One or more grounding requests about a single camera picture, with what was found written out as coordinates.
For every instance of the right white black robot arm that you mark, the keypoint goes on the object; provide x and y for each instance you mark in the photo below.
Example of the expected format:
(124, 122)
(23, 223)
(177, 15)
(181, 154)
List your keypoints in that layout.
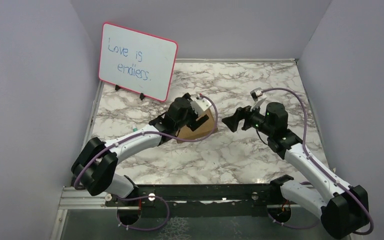
(321, 185)

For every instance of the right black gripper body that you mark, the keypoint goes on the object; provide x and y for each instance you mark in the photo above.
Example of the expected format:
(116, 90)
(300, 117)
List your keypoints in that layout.
(256, 120)

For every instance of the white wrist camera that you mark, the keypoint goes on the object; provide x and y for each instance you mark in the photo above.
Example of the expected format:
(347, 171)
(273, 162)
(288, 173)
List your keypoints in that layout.
(200, 105)
(258, 96)

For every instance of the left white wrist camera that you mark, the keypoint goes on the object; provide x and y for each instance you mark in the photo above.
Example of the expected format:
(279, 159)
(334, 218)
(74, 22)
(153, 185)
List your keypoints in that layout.
(200, 105)

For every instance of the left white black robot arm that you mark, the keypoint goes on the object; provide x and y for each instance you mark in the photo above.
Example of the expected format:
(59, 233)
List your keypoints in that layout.
(95, 167)

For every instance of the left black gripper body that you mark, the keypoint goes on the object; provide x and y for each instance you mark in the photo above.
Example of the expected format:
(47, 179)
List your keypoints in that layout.
(191, 116)

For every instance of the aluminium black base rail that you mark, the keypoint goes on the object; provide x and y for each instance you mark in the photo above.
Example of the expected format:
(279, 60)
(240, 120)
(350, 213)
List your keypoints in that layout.
(151, 201)

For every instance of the brown cardboard box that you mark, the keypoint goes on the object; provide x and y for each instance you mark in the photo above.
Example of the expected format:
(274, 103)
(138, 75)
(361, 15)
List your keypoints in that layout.
(186, 133)

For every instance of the pink framed whiteboard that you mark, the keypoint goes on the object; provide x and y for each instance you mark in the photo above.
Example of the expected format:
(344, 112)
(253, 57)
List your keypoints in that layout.
(136, 61)

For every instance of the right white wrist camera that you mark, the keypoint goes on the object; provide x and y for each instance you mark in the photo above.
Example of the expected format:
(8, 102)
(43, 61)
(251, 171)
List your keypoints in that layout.
(258, 96)

